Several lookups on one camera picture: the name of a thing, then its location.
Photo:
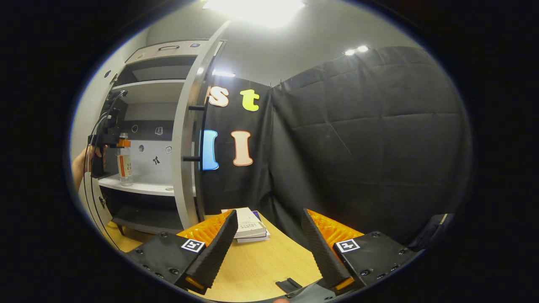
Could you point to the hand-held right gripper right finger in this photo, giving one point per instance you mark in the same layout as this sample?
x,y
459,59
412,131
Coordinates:
x,y
322,252

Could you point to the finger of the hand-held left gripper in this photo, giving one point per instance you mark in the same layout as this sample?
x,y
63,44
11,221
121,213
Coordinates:
x,y
124,143

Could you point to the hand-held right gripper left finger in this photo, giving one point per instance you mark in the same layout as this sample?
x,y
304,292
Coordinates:
x,y
214,252

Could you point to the clear bottle orange label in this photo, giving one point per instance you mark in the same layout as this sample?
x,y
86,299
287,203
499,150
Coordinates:
x,y
125,166

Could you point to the grey cabinet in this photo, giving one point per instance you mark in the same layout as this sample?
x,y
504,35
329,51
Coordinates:
x,y
147,113

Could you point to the grey cabinet drawer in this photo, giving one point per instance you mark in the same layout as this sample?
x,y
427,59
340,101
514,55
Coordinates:
x,y
177,49

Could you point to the white orange cover book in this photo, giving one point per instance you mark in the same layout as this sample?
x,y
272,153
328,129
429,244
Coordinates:
x,y
248,223

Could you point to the black plastic clip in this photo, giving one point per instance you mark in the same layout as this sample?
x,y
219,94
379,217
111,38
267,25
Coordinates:
x,y
288,285

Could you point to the blue book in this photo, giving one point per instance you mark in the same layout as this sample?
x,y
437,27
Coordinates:
x,y
257,214

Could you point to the black backdrop cloth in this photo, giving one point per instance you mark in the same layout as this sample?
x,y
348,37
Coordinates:
x,y
379,147

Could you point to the small ceiling light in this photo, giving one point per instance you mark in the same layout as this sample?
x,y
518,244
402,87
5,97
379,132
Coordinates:
x,y
223,73
362,49

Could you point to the large ceiling light panel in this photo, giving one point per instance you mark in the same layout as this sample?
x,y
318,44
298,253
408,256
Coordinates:
x,y
257,10

